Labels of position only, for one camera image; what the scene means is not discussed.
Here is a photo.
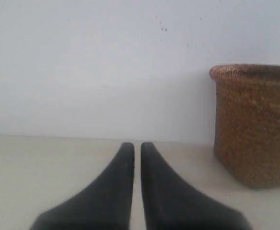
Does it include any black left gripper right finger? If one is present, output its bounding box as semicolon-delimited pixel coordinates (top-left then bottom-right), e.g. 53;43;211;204
141;142;246;230

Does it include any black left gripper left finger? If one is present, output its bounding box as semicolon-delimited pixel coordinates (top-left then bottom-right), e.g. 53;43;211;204
31;142;135;230

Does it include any brown woven basket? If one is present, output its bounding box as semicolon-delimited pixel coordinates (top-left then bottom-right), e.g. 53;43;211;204
209;64;280;188

